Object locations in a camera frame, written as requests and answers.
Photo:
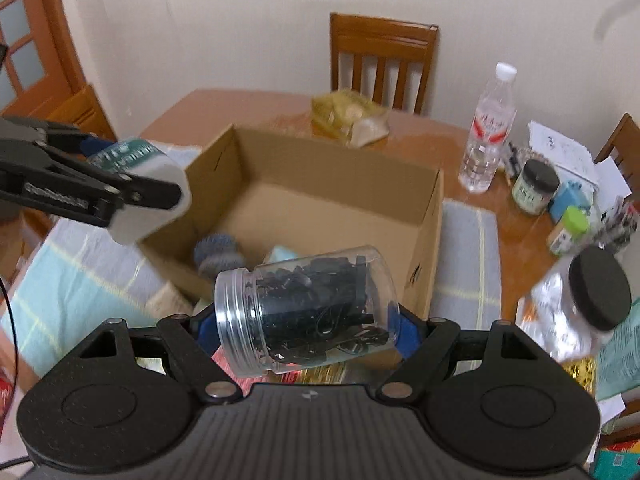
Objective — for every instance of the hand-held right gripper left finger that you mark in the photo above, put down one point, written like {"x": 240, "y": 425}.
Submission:
{"x": 202, "y": 330}

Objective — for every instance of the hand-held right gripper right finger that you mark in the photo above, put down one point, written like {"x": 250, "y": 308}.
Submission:
{"x": 405, "y": 332}

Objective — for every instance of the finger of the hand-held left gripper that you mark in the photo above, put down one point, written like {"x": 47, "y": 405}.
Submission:
{"x": 60, "y": 137}
{"x": 75, "y": 195}

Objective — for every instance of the green and white box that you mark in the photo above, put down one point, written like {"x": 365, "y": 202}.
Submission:
{"x": 145, "y": 157}

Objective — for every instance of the clear jar of black clips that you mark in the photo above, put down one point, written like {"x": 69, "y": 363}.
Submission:
{"x": 300, "y": 310}

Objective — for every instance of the cardboard box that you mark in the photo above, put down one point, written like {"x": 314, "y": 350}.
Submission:
{"x": 310, "y": 200}

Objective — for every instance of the blue checked tablecloth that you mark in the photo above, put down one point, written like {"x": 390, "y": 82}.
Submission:
{"x": 75, "y": 270}

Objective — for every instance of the grey sock ball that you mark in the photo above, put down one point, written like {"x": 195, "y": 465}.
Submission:
{"x": 215, "y": 255}

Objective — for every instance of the wooden glass-paned door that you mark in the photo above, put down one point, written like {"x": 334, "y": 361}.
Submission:
{"x": 40, "y": 35}

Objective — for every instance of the light blue object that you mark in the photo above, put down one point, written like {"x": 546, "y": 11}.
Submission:
{"x": 282, "y": 256}

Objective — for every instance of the silver foil packet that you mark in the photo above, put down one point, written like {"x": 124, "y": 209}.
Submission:
{"x": 545, "y": 310}

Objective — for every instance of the gold shiny trinkets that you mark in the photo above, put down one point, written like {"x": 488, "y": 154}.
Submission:
{"x": 582, "y": 377}

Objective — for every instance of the green-lidded bottle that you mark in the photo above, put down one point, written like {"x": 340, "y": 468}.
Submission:
{"x": 567, "y": 232}

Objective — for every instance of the black-lidded jar with green label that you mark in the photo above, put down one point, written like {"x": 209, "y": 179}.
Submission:
{"x": 535, "y": 185}

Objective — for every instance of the large clear black-lidded jar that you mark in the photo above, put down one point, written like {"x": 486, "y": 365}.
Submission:
{"x": 597, "y": 285}

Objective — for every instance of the clear water bottle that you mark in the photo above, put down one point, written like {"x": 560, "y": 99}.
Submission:
{"x": 487, "y": 140}

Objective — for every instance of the small blue box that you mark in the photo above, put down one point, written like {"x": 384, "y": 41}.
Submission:
{"x": 570, "y": 202}

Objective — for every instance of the green printed packet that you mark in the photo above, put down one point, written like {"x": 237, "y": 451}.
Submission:
{"x": 620, "y": 355}

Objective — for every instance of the yellow plastic bag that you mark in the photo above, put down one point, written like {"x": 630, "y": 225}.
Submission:
{"x": 345, "y": 115}

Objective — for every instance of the pen holder with pens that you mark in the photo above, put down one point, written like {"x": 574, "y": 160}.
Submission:
{"x": 617, "y": 220}

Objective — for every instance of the white papers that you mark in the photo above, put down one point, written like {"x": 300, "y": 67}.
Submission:
{"x": 560, "y": 147}

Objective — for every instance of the wooden chair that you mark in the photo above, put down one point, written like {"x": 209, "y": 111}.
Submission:
{"x": 380, "y": 35}
{"x": 625, "y": 145}

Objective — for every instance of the wooden chair back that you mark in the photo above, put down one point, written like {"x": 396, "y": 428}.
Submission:
{"x": 380, "y": 35}

